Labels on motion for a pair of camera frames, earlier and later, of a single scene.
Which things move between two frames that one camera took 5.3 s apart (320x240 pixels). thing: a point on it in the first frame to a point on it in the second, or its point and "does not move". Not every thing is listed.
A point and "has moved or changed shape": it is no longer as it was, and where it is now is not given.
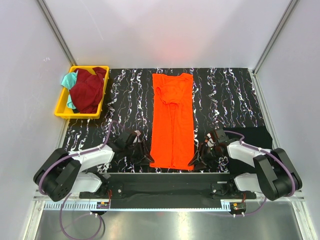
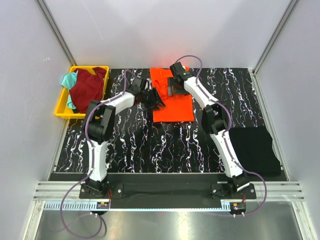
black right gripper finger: [200, 165] to [181, 91]
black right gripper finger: [195, 157] to [171, 88]
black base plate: [168, 190] does not move
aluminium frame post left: [50, 21] does not move
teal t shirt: [68, 81] does not move
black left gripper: [137, 150] to [152, 96]
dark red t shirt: [86, 93] does not move
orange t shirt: [173, 121] has moved or changed shape
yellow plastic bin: [62, 110] does not move
